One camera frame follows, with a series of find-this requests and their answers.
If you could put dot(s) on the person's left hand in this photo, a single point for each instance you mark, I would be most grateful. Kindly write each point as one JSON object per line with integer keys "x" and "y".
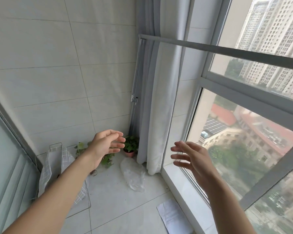
{"x": 101, "y": 144}

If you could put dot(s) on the person's right hand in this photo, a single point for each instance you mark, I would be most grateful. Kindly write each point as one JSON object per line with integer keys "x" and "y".
{"x": 202, "y": 163}

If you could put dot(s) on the person's right thumb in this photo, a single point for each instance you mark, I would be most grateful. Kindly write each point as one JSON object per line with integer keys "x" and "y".
{"x": 185, "y": 144}

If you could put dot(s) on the person's right middle finger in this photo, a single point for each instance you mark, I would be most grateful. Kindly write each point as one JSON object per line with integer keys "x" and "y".
{"x": 182, "y": 157}

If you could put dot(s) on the person's left thumb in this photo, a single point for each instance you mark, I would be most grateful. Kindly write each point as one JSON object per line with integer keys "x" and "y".
{"x": 111, "y": 133}

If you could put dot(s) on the person's left middle finger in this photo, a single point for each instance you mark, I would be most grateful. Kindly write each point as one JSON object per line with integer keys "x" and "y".
{"x": 117, "y": 145}

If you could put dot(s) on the person's left forearm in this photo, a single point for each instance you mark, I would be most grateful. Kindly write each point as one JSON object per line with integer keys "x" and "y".
{"x": 53, "y": 199}

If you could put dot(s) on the person's right forearm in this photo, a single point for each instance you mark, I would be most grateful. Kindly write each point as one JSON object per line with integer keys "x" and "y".
{"x": 228, "y": 209}

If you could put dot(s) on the green plant in pink pot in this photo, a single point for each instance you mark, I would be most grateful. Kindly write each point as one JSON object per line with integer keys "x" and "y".
{"x": 130, "y": 146}

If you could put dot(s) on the green trailing vine plant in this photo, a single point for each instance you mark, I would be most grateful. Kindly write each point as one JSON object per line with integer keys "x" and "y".
{"x": 107, "y": 160}

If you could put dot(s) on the clear plastic bag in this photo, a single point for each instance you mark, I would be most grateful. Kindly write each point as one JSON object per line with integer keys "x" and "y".
{"x": 134, "y": 175}

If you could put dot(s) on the white window sill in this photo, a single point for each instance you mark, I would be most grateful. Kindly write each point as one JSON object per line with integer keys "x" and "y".
{"x": 185, "y": 194}

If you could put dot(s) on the white curtain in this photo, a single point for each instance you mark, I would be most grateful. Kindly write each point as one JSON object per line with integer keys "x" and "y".
{"x": 161, "y": 95}

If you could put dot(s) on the white paper sheet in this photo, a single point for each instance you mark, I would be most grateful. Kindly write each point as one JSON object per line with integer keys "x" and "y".
{"x": 172, "y": 214}

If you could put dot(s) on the red-roofed low building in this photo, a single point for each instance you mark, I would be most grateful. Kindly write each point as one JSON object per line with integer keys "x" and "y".
{"x": 256, "y": 134}

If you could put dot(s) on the white checked cloth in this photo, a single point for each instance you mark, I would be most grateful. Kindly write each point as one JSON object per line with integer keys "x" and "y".
{"x": 46, "y": 171}

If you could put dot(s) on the grey metal railing bar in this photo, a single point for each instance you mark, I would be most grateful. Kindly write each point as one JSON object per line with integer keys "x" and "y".
{"x": 222, "y": 49}
{"x": 271, "y": 175}

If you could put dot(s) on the grey sliding glass door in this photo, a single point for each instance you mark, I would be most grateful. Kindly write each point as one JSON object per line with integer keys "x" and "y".
{"x": 7, "y": 153}

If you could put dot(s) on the beige high-rise buildings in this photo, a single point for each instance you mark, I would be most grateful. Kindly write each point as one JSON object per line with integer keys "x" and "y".
{"x": 273, "y": 34}

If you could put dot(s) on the grey metal railing post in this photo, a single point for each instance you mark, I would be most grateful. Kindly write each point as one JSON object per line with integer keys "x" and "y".
{"x": 136, "y": 87}

